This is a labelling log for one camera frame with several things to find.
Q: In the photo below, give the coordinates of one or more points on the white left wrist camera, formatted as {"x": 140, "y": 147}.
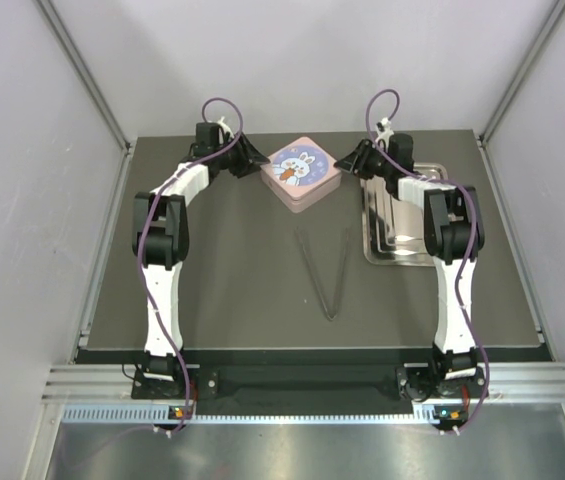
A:
{"x": 226, "y": 131}

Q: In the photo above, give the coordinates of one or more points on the steel tweezers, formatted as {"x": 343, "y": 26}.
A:
{"x": 328, "y": 284}

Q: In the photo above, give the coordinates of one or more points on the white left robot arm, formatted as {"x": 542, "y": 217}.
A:
{"x": 161, "y": 243}

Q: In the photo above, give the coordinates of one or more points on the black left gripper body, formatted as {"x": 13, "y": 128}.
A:
{"x": 236, "y": 160}

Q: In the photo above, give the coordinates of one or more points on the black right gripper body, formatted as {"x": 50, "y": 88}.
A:
{"x": 372, "y": 163}

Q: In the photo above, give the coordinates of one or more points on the pink chocolate tin box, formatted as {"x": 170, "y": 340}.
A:
{"x": 299, "y": 198}

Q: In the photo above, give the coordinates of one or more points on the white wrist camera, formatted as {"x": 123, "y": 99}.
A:
{"x": 226, "y": 131}
{"x": 384, "y": 131}

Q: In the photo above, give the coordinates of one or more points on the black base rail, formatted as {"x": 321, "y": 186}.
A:
{"x": 341, "y": 392}

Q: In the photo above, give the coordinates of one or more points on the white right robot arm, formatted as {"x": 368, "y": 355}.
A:
{"x": 453, "y": 235}

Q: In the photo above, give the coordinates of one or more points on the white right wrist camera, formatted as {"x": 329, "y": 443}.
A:
{"x": 384, "y": 131}

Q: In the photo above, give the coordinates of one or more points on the steel tray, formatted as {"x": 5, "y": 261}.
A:
{"x": 392, "y": 230}

